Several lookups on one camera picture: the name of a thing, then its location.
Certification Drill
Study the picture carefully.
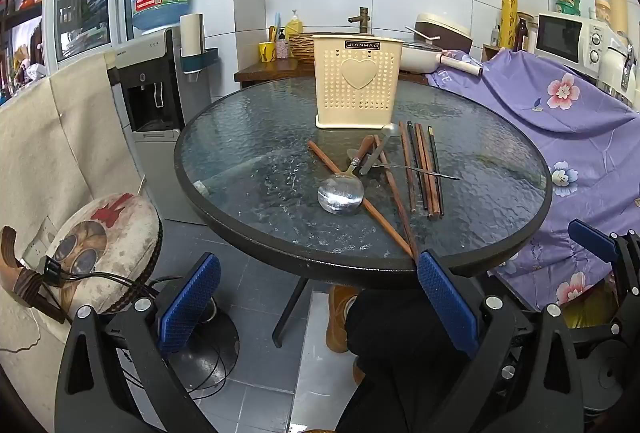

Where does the large grey steel spoon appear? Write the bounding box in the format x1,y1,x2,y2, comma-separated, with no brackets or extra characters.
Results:
359,123,402,176

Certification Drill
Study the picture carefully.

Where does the brown and cream rice cooker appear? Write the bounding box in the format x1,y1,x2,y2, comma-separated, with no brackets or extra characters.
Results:
412,13,473,56

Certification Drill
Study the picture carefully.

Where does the brown shoe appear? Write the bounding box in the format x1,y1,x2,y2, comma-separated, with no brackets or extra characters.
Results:
326,285,361,354

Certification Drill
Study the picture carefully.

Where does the steel ladle wooden handle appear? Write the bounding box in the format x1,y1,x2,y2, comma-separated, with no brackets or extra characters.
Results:
317,135,377,215

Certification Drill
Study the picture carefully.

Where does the cream plastic utensil holder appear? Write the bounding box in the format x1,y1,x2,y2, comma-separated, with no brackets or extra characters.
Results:
312,34,405,130

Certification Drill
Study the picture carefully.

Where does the bronze faucet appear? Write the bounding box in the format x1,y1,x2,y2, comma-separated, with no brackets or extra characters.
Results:
348,7,373,35

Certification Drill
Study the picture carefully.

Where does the small thin steel spoon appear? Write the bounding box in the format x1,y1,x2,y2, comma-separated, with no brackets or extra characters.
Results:
345,152,461,181

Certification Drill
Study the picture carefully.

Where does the teal wall holder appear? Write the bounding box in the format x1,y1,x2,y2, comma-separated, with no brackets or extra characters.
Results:
180,47,220,81

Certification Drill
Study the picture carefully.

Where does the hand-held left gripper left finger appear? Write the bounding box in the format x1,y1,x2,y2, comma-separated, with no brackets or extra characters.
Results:
54,252,223,433

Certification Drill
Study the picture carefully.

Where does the woven wash basin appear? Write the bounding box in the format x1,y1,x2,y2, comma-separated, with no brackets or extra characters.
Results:
289,32,317,62

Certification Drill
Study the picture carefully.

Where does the white microwave oven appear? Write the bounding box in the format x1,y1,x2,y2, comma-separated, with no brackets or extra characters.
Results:
534,10,613,76

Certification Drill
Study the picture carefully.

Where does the dark wooden chopstick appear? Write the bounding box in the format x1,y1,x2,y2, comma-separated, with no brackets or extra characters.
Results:
428,126,445,217
406,120,430,210

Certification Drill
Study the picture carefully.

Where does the person's black trouser leg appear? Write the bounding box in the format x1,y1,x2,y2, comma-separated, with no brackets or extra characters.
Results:
335,288,506,433

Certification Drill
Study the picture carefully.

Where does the brown wooden piece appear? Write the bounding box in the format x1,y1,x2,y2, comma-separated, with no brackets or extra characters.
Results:
0,225,66,324

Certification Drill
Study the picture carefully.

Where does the brown wooden chopstick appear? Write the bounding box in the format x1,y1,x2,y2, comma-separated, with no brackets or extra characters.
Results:
415,123,437,220
399,120,417,214
374,135,420,261
421,125,441,218
307,140,415,260

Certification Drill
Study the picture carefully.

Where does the grey water dispenser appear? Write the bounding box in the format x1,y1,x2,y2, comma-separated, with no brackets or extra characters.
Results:
107,27,213,226

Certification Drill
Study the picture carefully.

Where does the white kitchen appliance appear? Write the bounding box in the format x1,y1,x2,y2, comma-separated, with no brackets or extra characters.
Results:
597,30,640,106

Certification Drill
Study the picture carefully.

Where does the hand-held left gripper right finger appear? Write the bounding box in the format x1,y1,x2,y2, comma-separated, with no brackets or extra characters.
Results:
416,249,586,433

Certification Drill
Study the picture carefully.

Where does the black cable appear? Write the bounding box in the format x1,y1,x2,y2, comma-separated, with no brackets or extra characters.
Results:
42,257,236,401

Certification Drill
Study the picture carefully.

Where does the yellow patterned roll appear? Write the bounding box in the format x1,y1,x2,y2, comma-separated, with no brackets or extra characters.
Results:
501,0,521,51

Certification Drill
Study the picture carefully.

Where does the beige cloth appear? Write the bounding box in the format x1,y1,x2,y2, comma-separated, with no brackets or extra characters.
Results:
0,50,146,414

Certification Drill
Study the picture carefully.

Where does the purple floral cloth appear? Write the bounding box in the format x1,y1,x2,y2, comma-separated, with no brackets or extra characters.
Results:
425,48,640,314

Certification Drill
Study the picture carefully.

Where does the round printed cushion stool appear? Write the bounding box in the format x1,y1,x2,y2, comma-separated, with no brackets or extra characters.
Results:
50,192,240,391

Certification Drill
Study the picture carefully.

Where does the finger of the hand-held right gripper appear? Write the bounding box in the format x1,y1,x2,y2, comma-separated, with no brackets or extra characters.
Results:
568,219,626,266

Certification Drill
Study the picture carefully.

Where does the dark wooden counter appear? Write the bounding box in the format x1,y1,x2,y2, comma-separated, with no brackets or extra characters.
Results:
234,58,436,88

